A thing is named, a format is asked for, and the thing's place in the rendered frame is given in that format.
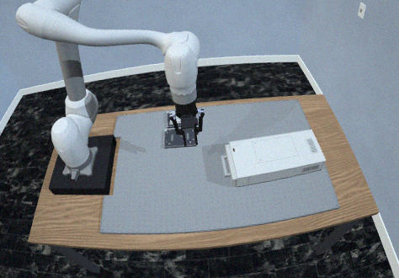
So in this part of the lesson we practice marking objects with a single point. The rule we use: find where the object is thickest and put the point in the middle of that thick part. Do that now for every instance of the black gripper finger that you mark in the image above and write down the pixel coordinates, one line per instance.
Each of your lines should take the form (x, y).
(175, 124)
(197, 130)

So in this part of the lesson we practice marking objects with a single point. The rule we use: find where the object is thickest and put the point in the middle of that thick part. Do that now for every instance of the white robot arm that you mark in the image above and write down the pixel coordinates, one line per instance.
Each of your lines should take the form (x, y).
(49, 20)

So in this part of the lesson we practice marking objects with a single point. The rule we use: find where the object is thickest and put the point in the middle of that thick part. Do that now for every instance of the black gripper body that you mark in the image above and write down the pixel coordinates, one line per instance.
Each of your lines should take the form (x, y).
(185, 109)

